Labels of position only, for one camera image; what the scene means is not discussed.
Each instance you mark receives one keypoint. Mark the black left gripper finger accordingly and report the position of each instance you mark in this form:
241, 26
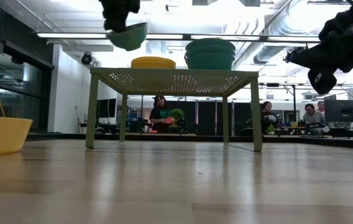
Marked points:
117, 22

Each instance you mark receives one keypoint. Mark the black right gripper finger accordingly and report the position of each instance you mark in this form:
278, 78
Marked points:
318, 46
319, 61

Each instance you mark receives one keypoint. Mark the black ceiling spotlight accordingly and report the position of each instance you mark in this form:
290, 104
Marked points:
297, 50
86, 58

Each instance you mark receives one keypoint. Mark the person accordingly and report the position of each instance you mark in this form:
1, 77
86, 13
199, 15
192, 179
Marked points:
313, 119
321, 107
161, 115
268, 118

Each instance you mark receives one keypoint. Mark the overhead LED light bar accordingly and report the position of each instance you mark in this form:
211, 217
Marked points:
71, 35

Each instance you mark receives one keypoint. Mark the black computer monitor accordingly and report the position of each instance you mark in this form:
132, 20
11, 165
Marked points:
105, 108
343, 110

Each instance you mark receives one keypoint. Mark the small potted plant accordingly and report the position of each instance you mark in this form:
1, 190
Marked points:
271, 129

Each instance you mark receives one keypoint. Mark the green perforated metal shelf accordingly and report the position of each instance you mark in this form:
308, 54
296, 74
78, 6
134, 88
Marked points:
256, 118

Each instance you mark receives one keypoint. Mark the green potted plant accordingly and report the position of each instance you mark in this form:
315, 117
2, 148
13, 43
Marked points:
177, 115

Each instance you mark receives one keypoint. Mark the black partition screen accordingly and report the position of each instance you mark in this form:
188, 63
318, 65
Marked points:
207, 118

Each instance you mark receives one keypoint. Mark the silver ventilation duct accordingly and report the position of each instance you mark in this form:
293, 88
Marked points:
273, 28

